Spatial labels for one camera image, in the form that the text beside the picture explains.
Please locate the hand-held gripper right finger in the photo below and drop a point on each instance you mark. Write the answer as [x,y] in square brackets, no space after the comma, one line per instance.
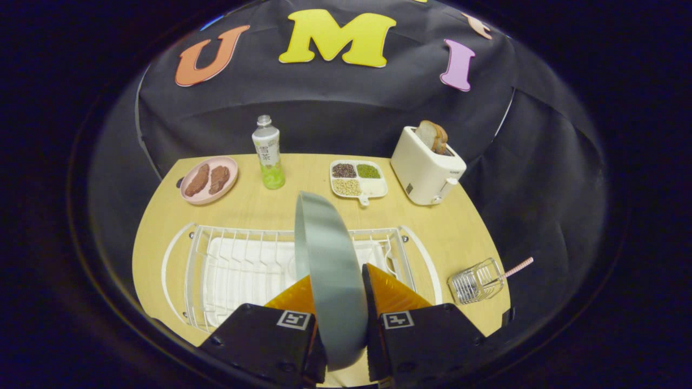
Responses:
[369,292]

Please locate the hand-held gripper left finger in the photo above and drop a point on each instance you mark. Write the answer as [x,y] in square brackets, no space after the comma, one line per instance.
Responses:
[259,346]

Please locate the grey-green plate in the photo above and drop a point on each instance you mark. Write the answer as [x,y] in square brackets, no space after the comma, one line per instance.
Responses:
[335,281]

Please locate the pink plate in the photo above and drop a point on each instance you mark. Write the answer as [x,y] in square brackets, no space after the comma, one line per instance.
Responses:
[208,199]

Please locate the white divided bean tray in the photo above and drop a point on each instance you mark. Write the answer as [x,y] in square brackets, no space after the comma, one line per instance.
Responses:
[358,186]

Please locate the white toaster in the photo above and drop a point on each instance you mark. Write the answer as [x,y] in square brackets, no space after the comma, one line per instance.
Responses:
[424,173]

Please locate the green drink bottle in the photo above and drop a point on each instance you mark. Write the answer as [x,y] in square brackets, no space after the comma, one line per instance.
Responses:
[268,156]

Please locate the bread slice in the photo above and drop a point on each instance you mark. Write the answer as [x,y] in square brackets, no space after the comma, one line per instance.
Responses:
[432,135]

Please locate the brown meat piece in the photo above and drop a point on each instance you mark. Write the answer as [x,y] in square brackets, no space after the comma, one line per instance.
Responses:
[219,179]
[197,181]

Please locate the black backdrop cloth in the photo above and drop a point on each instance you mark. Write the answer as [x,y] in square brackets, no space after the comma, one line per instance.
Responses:
[335,113]

